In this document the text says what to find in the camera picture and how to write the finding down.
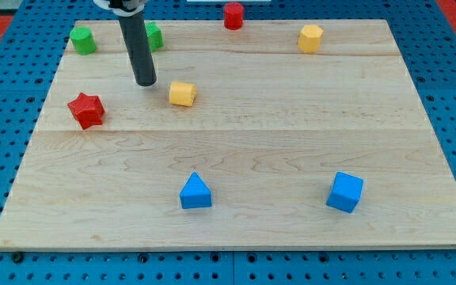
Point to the yellow half-round block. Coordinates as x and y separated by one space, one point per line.
182 93

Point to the green cylinder block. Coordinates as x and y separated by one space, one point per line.
83 41

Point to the blue cube block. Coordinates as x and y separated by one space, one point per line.
345 192

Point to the yellow hexagon block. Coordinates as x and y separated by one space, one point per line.
310 38

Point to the light wooden board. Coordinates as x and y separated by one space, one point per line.
268 130

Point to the red cylinder block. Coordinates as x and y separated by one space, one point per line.
233 13

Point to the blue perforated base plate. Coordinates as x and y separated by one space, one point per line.
29 57

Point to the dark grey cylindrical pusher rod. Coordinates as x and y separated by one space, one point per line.
136 41

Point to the blue triangle block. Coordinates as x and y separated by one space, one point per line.
195 193

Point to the white and black rod mount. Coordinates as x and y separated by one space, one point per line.
122 8

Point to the red star block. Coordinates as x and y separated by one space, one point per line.
87 110

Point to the green star block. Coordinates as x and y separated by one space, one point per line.
154 36

